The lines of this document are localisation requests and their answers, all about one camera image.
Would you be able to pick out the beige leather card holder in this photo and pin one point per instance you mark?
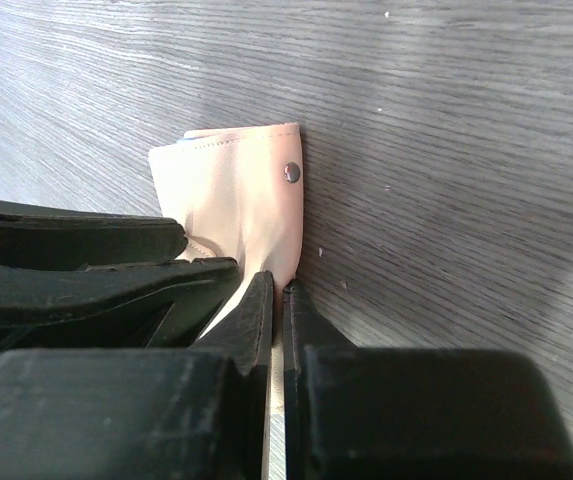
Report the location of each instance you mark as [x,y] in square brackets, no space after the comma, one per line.
[238,193]

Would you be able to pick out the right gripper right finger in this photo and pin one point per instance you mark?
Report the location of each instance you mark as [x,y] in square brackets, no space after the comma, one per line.
[406,413]

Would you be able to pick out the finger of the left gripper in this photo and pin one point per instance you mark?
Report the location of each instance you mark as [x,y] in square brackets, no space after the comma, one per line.
[150,305]
[42,238]

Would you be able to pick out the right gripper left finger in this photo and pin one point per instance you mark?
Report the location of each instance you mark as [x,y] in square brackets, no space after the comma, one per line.
[194,413]

